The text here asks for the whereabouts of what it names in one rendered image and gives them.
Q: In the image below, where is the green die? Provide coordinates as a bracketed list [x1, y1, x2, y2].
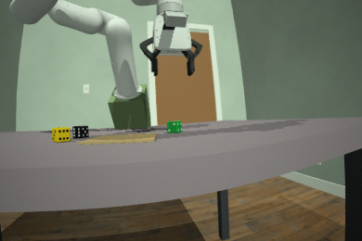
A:
[167, 120, 182, 133]

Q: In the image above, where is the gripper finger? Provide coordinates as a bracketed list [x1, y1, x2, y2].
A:
[182, 39, 202, 76]
[139, 37, 161, 76]

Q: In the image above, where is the black die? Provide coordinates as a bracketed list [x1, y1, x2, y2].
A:
[72, 126, 89, 138]

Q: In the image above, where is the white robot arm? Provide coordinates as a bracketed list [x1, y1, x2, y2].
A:
[9, 0, 188, 100]

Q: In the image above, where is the yellow die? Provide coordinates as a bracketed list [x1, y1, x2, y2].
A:
[52, 127, 71, 143]

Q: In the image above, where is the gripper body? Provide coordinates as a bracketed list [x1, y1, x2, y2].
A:
[152, 12, 191, 56]

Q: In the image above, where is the tan mat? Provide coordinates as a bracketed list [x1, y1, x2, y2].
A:
[77, 133, 158, 145]

